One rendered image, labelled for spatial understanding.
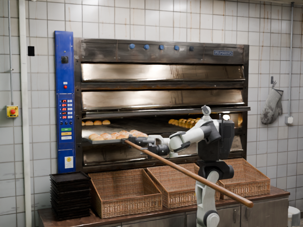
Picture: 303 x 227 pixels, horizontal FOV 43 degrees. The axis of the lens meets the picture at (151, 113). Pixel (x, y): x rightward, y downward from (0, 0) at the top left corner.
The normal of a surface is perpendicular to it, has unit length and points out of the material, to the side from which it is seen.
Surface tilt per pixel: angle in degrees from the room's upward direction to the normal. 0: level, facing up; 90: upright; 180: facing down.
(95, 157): 70
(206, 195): 114
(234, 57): 90
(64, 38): 90
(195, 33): 90
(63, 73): 90
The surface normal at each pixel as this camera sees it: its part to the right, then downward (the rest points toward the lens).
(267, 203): 0.40, 0.11
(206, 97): 0.38, -0.26
